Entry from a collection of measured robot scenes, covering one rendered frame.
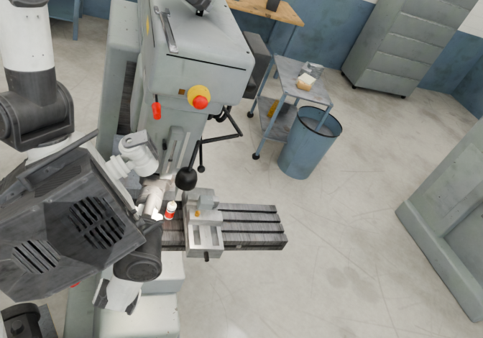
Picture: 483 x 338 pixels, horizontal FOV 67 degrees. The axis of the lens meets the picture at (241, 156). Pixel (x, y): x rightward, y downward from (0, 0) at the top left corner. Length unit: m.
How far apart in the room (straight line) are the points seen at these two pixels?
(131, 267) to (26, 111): 0.43
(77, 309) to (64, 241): 1.51
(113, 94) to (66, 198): 0.99
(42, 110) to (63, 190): 0.19
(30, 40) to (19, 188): 0.30
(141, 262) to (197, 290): 1.72
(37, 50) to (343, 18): 5.88
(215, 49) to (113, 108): 0.88
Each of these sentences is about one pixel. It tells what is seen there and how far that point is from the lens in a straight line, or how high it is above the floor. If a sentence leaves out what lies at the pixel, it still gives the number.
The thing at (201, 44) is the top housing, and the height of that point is 1.89.
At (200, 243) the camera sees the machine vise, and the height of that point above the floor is 1.02.
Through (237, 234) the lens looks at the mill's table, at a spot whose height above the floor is 0.95.
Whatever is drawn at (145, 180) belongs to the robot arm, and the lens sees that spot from 1.42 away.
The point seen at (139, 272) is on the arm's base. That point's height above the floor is 1.42.
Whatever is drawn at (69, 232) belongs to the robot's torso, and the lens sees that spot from 0.79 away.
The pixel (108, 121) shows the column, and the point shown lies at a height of 1.18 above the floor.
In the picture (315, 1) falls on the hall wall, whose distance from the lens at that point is 6.12.
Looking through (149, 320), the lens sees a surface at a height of 0.75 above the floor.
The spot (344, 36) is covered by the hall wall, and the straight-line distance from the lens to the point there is 6.61.
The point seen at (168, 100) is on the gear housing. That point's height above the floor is 1.67.
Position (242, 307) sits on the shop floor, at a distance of 2.71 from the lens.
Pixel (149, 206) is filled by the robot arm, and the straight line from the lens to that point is 1.28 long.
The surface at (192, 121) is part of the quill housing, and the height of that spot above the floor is 1.57.
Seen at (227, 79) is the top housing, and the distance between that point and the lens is 0.98.
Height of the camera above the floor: 2.26
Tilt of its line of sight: 37 degrees down
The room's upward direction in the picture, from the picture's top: 24 degrees clockwise
